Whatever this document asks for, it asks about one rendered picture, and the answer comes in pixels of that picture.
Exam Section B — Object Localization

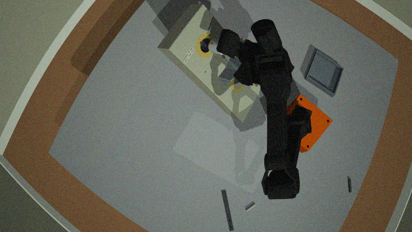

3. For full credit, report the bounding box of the white cylinder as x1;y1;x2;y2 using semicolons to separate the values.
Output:
208;39;224;55

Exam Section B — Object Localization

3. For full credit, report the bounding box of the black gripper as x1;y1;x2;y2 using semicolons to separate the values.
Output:
217;29;261;62

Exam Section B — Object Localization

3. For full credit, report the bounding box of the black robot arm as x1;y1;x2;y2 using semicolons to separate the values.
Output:
233;19;312;199

